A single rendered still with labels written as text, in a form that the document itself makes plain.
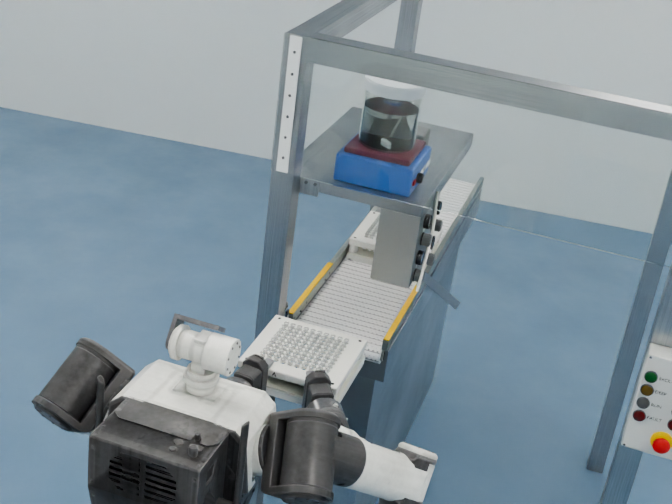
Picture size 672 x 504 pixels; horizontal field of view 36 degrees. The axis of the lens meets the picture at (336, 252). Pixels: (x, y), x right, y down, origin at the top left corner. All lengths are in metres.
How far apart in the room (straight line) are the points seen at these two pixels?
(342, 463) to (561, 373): 2.88
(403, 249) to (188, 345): 0.94
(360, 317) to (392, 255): 0.34
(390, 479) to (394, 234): 0.87
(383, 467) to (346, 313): 1.11
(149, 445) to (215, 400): 0.17
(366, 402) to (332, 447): 1.23
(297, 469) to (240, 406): 0.16
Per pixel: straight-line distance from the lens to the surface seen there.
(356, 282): 3.09
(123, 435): 1.75
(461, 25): 5.88
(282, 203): 2.59
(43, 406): 1.90
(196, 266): 4.98
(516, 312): 5.00
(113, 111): 6.55
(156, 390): 1.85
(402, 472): 1.90
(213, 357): 1.78
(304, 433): 1.77
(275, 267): 2.67
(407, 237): 2.59
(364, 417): 3.05
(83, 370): 1.91
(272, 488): 1.78
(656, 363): 2.49
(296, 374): 2.41
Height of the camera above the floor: 2.32
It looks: 26 degrees down
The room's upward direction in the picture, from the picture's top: 8 degrees clockwise
